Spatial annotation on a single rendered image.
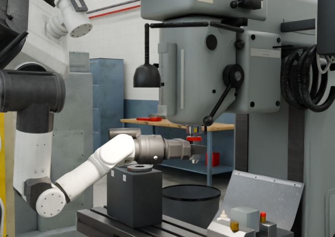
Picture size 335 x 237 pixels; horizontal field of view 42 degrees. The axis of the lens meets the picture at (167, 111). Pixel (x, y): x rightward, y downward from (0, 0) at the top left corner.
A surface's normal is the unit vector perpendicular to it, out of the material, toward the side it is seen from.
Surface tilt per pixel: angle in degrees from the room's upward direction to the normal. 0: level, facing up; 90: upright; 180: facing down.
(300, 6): 90
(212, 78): 90
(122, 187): 90
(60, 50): 58
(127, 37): 90
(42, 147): 101
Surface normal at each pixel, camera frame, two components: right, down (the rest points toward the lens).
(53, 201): 0.62, 0.23
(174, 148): 0.29, 0.05
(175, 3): -0.76, 0.04
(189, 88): -0.36, 0.05
